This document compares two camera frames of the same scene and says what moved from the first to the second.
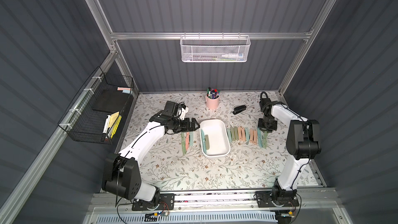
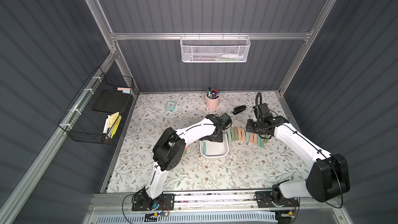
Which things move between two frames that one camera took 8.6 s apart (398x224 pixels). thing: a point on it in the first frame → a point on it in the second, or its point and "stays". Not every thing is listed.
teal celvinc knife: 259,136 stays
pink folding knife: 243,134 stays
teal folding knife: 247,135 stays
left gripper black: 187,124 → 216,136
